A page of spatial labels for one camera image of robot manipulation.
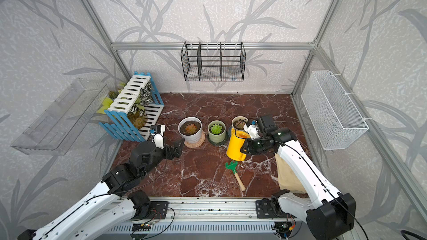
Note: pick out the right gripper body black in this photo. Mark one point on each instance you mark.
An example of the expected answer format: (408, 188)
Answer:
(256, 145)

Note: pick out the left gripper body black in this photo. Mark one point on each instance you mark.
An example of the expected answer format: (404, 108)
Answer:
(169, 154)

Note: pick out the yellow watering can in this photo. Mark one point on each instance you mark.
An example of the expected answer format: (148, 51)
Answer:
(237, 140)

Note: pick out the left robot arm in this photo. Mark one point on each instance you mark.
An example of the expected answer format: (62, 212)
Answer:
(110, 186)

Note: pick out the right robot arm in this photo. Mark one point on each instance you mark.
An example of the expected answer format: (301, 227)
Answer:
(310, 180)

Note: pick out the white pot red succulent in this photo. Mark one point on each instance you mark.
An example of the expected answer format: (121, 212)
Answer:
(191, 129)

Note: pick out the cream pot pink succulent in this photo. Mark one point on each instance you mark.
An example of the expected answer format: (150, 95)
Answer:
(237, 127)

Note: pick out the green pot green succulent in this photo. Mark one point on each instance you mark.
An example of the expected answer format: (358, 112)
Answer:
(217, 131)

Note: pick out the tan wooden saucer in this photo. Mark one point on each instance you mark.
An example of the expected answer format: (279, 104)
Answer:
(199, 142)

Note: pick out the dark green saucer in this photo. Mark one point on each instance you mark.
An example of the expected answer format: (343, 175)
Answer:
(219, 143)

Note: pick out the beige gardening glove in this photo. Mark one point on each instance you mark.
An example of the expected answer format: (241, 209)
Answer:
(287, 178)

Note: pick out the blue white fence planter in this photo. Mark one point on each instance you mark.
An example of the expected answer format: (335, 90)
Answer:
(136, 107)

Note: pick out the white mesh basket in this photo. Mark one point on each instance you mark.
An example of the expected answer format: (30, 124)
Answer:
(334, 116)

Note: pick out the clear plastic shelf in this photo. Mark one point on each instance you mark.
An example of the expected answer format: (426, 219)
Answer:
(58, 127)

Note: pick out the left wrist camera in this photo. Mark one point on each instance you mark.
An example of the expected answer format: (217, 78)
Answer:
(156, 133)

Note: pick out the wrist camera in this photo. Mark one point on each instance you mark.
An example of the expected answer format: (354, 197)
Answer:
(156, 133)
(252, 129)

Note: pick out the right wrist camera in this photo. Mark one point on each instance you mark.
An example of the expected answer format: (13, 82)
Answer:
(252, 129)

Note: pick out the green rake wooden handle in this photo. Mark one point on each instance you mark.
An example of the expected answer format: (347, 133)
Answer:
(232, 166)

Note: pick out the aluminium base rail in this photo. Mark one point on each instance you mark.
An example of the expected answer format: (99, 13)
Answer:
(233, 208)

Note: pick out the black wire basket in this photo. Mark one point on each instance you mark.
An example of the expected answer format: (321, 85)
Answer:
(213, 62)

